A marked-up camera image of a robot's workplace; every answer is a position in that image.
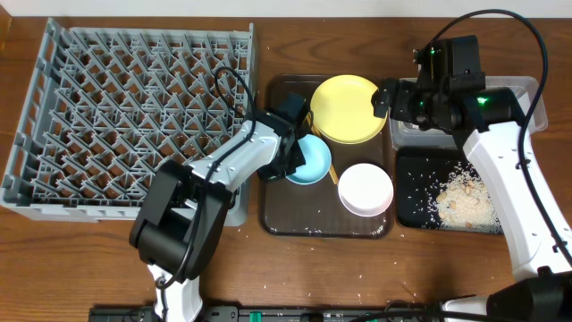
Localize rice and food scraps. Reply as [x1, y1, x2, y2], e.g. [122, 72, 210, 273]
[418, 161, 503, 234]

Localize light blue bowl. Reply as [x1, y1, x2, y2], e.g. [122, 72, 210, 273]
[286, 134, 332, 185]

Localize wooden chopstick right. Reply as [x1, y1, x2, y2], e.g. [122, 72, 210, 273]
[307, 110, 339, 185]

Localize dark brown serving tray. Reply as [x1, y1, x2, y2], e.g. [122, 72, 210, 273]
[257, 73, 394, 240]

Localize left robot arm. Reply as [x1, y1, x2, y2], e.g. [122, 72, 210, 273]
[129, 94, 310, 321]

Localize black waste tray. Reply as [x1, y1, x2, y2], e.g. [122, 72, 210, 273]
[395, 146, 506, 233]

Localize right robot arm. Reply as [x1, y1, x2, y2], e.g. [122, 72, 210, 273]
[372, 36, 571, 321]

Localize grey plastic dishwasher rack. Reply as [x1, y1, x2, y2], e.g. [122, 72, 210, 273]
[1, 20, 258, 222]

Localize yellow round plate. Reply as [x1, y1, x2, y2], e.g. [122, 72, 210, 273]
[310, 74, 387, 144]

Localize clear plastic waste bin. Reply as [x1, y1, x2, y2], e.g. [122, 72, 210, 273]
[390, 76, 548, 149]

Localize white bowl with food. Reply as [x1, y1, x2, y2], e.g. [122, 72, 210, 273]
[338, 163, 394, 217]

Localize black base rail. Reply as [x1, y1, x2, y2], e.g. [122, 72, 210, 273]
[88, 306, 420, 322]

